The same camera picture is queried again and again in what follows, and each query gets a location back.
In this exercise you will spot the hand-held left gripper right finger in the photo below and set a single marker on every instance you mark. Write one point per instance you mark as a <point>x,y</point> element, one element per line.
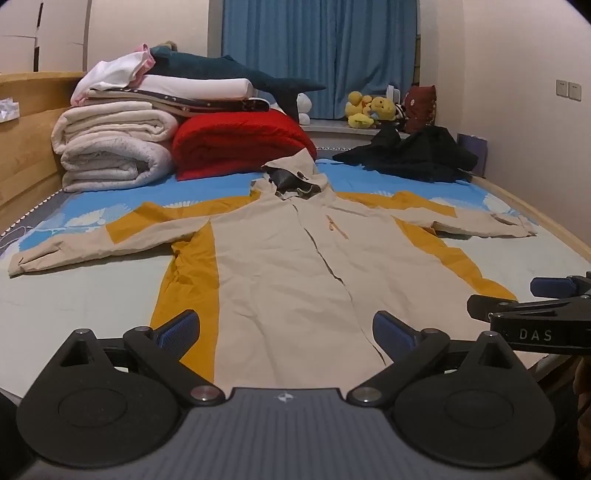
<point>392,333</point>

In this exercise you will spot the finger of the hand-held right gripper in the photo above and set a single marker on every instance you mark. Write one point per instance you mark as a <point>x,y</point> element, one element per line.
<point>485,306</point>
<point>549,286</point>

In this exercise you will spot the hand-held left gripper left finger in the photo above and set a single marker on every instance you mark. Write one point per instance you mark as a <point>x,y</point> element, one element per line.
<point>178,332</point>

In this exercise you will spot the beige and yellow jacket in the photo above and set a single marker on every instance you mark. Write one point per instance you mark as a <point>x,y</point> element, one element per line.
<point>277,258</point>

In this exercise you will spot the black clothes pile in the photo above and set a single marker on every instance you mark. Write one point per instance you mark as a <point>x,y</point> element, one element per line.
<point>415,154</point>

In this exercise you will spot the blue and white bed sheet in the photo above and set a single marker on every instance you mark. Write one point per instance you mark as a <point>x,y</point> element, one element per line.
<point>69,304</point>

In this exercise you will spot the purple paper bag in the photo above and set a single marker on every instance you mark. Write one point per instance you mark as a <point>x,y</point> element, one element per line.
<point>478,147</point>

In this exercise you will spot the white patterned folded quilt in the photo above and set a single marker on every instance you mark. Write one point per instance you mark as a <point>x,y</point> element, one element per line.
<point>111,166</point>

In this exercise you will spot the red folded blanket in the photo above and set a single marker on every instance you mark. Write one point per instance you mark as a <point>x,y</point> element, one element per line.
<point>240,141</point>

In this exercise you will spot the dark red cushion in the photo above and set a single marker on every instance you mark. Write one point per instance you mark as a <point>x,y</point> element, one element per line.
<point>420,108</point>

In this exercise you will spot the window ledge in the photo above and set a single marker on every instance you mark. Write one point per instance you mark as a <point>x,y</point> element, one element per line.
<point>337,131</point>

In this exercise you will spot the plain white folded quilt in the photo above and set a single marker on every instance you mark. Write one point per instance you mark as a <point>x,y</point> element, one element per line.
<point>115,124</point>

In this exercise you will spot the yellow duck plush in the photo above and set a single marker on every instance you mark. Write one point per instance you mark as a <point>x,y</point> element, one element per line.
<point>384,107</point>
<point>358,110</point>

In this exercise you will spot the dark patterned folded bedding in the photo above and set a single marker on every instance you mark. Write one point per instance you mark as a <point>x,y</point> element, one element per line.
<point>207,105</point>

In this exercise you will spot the wooden headboard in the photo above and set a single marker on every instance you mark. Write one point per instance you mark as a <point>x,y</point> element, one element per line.
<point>27,152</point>

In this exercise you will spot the white pillow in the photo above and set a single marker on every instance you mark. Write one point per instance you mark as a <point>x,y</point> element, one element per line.
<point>194,87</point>

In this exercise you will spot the dark teal shark plush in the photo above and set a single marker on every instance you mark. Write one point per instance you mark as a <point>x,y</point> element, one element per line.
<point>207,69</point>

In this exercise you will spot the pink and white cloth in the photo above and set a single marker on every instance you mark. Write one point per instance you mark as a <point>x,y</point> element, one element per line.
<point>115,69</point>

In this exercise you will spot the tissue box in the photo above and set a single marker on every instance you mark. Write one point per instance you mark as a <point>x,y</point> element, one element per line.
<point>8,110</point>

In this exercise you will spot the blue curtain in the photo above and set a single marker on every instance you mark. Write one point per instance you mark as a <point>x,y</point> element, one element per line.
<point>318,46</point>

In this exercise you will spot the white cabinet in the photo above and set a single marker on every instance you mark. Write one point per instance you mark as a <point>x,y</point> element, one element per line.
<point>46,32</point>

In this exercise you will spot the wooden bed frame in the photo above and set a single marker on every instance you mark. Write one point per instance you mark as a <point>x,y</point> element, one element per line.
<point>545,217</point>

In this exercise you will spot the white wall switch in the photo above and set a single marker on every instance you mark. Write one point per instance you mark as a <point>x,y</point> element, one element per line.
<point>574,90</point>
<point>561,89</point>

